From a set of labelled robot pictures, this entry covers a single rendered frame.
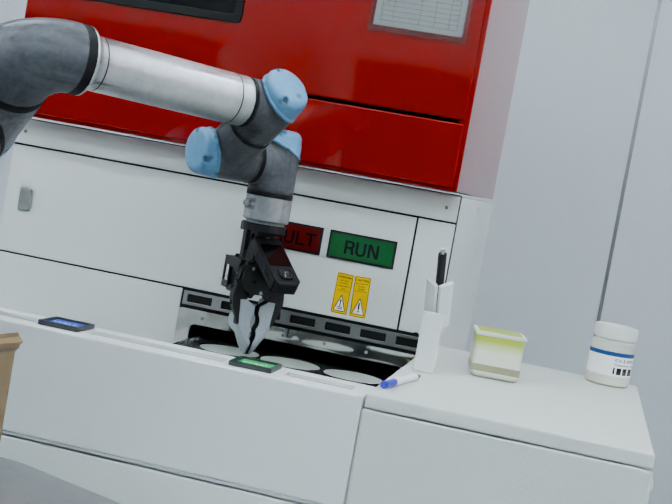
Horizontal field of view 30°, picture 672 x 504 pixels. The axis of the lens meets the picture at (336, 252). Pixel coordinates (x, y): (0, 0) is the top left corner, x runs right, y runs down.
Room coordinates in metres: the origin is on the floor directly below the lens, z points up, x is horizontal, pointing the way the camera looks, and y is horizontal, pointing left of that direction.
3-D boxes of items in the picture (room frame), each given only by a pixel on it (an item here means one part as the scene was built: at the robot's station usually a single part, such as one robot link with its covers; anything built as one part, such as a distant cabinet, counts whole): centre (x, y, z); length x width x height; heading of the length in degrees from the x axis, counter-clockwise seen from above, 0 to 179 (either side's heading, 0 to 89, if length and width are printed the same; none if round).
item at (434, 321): (1.79, -0.16, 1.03); 0.06 x 0.04 x 0.13; 169
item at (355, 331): (2.16, 0.04, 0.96); 0.44 x 0.01 x 0.02; 79
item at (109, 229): (2.20, 0.21, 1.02); 0.82 x 0.03 x 0.40; 79
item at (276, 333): (2.15, 0.04, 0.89); 0.44 x 0.02 x 0.10; 79
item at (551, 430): (1.77, -0.30, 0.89); 0.62 x 0.35 x 0.14; 169
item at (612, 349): (2.00, -0.46, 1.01); 0.07 x 0.07 x 0.10
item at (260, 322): (2.04, 0.11, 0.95); 0.06 x 0.03 x 0.09; 30
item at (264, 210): (2.02, 0.12, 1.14); 0.08 x 0.08 x 0.05
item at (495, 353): (1.85, -0.26, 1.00); 0.07 x 0.07 x 0.07; 88
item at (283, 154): (2.02, 0.12, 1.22); 0.09 x 0.08 x 0.11; 130
